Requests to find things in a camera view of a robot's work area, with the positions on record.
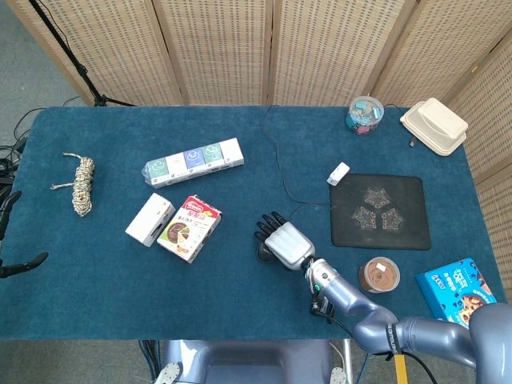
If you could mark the grey-blue robot torso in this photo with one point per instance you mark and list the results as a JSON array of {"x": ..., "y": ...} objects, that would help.
[{"x": 248, "y": 360}]

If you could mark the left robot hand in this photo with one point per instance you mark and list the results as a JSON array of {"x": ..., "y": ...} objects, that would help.
[{"x": 8, "y": 208}]

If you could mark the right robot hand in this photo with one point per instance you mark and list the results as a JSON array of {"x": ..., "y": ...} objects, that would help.
[{"x": 290, "y": 246}]

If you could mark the black computer mouse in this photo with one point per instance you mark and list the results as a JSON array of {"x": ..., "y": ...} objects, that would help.
[{"x": 265, "y": 254}]

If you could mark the white stapler carton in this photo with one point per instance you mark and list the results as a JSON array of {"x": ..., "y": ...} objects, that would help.
[{"x": 146, "y": 220}]

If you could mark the woven folding screen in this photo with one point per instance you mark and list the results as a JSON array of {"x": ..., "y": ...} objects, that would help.
[{"x": 220, "y": 48}]

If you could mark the metal table leg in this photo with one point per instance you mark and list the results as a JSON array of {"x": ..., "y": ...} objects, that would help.
[{"x": 348, "y": 366}]

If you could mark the wrapped tissue multipack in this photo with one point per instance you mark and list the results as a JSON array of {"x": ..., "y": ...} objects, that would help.
[{"x": 192, "y": 162}]

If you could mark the clear jar of binder clips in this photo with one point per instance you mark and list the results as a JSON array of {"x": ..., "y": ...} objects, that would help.
[{"x": 364, "y": 116}]

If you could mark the blue table cloth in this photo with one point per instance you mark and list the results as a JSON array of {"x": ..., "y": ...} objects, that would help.
[{"x": 180, "y": 300}]

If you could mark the black tripod stand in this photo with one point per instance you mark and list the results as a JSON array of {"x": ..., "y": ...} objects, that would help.
[{"x": 82, "y": 71}]

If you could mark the brown round lidded tub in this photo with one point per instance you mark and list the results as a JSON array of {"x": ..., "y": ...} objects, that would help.
[{"x": 379, "y": 276}]

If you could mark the blue cookie box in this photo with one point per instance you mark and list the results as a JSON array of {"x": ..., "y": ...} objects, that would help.
[{"x": 448, "y": 284}]

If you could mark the red white cookie box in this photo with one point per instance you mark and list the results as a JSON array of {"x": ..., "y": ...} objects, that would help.
[{"x": 188, "y": 228}]

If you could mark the beige takeout container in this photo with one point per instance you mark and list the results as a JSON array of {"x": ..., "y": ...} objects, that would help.
[{"x": 434, "y": 126}]

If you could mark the black stapler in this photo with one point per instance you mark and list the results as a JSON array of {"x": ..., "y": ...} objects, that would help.
[{"x": 329, "y": 318}]

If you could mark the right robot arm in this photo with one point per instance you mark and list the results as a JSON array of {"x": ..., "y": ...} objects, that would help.
[{"x": 360, "y": 304}]

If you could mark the small white adapter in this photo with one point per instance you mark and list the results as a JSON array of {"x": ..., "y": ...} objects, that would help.
[{"x": 338, "y": 173}]

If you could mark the black mouse pad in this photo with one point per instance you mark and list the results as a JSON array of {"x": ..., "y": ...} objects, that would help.
[{"x": 400, "y": 240}]

